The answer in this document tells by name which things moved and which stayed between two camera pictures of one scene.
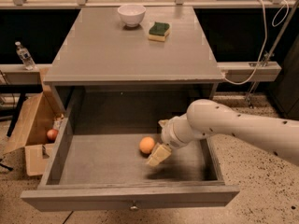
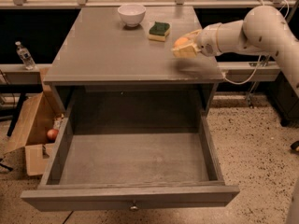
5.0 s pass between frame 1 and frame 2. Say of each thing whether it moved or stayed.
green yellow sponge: stayed
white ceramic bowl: stayed
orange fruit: moved
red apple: stayed
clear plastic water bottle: stayed
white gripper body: moved
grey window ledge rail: stayed
